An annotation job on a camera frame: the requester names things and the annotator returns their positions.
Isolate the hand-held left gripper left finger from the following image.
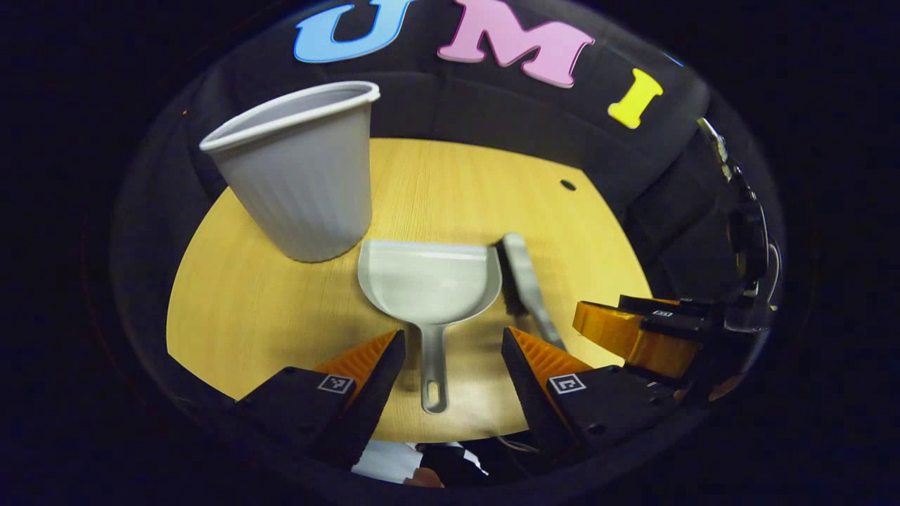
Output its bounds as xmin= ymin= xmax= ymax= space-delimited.
xmin=232 ymin=328 xmax=408 ymax=473

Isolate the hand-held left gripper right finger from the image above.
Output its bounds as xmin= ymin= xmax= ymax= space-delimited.
xmin=500 ymin=326 xmax=679 ymax=461

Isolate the small grey broom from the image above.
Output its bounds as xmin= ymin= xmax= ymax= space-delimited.
xmin=495 ymin=233 xmax=569 ymax=352

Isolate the grey plastic dustpan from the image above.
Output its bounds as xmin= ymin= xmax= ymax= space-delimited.
xmin=356 ymin=239 xmax=503 ymax=415

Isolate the grey plastic garbage bin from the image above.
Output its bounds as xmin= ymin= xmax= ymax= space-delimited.
xmin=199 ymin=80 xmax=381 ymax=264

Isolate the wooden desktop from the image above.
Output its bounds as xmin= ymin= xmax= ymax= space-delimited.
xmin=166 ymin=138 xmax=655 ymax=445

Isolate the person's dark and white clothing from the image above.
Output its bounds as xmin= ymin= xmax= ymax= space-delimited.
xmin=350 ymin=440 xmax=493 ymax=489

